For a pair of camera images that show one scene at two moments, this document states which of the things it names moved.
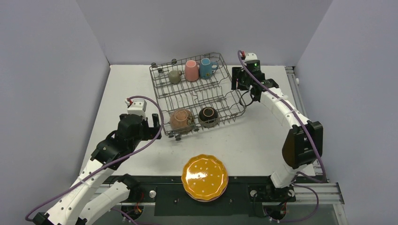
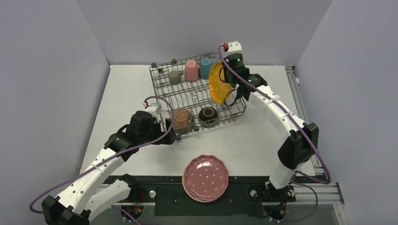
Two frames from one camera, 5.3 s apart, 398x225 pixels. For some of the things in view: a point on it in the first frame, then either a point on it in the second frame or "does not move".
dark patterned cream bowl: (208, 117) does not move
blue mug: (206, 67) does not move
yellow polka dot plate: (204, 176) → (218, 87)
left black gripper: (150, 133) → (167, 139)
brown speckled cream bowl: (181, 121) does not move
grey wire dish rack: (194, 93) does not move
